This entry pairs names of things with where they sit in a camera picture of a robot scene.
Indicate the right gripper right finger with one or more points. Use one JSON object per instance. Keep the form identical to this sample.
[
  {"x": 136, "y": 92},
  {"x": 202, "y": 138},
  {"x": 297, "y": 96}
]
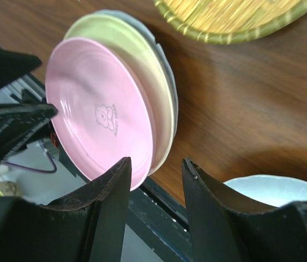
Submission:
[{"x": 225, "y": 225}]

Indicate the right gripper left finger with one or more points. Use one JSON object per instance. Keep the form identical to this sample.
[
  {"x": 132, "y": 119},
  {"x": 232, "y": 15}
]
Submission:
[{"x": 87, "y": 224}]

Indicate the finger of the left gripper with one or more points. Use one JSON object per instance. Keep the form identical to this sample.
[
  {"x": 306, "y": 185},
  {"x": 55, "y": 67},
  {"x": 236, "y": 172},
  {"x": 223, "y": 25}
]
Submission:
[
  {"x": 14, "y": 65},
  {"x": 21, "y": 124}
]

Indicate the pink bear plate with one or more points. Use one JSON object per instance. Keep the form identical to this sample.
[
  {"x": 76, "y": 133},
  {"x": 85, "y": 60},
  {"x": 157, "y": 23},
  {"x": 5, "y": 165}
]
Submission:
[{"x": 103, "y": 112}]

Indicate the green cream leaf plate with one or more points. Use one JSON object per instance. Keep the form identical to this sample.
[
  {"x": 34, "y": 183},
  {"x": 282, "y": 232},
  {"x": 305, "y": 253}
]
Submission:
[{"x": 131, "y": 46}]

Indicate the white scalloped plate right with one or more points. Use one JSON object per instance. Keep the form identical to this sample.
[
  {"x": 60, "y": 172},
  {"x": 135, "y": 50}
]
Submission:
[{"x": 270, "y": 189}]

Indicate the white scalloped plate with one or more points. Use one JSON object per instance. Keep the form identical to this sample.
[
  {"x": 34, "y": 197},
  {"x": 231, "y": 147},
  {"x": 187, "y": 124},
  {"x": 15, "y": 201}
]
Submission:
[
  {"x": 150, "y": 37},
  {"x": 270, "y": 189}
]

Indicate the white scalloped plate left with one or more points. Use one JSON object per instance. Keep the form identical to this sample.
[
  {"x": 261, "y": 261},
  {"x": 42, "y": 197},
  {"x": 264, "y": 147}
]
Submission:
[{"x": 150, "y": 37}]

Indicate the woven bamboo tray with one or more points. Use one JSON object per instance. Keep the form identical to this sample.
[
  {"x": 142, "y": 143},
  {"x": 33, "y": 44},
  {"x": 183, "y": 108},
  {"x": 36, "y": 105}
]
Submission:
[{"x": 228, "y": 21}]

